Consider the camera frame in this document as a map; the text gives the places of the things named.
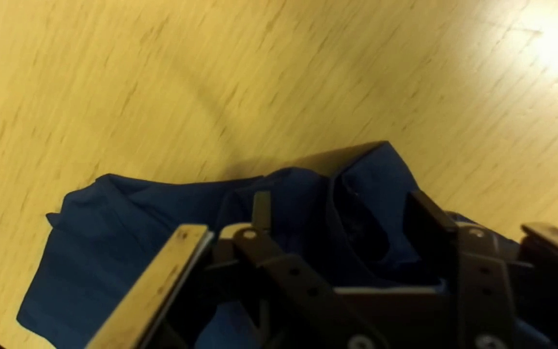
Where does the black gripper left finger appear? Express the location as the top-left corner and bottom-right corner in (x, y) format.
(229, 189), (392, 349)

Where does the dark blue cloth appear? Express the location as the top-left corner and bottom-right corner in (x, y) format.
(16, 141), (539, 349)

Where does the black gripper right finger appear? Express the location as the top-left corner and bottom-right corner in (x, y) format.
(407, 189), (519, 349)

